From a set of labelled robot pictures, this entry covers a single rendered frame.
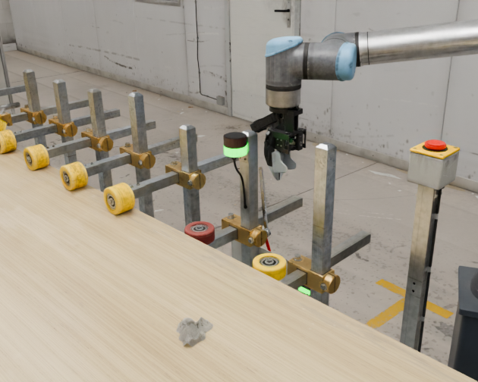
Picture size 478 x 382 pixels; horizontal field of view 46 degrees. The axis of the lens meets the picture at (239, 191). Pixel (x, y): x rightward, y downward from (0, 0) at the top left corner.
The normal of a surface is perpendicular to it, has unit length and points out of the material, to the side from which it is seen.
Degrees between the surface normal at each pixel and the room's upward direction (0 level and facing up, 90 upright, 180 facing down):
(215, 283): 0
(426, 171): 90
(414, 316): 90
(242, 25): 90
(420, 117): 90
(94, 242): 0
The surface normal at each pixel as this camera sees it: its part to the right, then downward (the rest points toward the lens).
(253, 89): -0.76, 0.28
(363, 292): -0.02, -0.91
